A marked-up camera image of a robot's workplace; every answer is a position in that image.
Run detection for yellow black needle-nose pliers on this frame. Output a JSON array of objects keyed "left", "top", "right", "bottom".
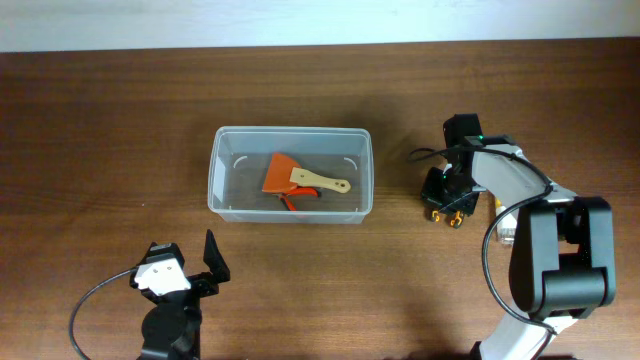
[{"left": 427, "top": 210, "right": 465, "bottom": 229}]

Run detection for orange scraper wooden handle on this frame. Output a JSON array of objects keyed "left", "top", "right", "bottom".
[{"left": 262, "top": 153, "right": 351, "bottom": 194}]

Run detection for red black cutting pliers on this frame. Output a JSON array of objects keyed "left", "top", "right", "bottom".
[{"left": 277, "top": 187, "right": 321, "bottom": 211}]

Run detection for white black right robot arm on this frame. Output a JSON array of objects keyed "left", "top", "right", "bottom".
[{"left": 420, "top": 114, "right": 616, "bottom": 359}]

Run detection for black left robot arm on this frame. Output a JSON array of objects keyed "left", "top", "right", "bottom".
[{"left": 130, "top": 231, "right": 230, "bottom": 360}]

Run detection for clear plastic container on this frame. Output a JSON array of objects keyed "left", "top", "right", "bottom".
[{"left": 208, "top": 126, "right": 374, "bottom": 225}]

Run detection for clear box coloured wall plugs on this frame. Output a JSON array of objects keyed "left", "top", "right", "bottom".
[{"left": 494, "top": 198, "right": 517, "bottom": 246}]

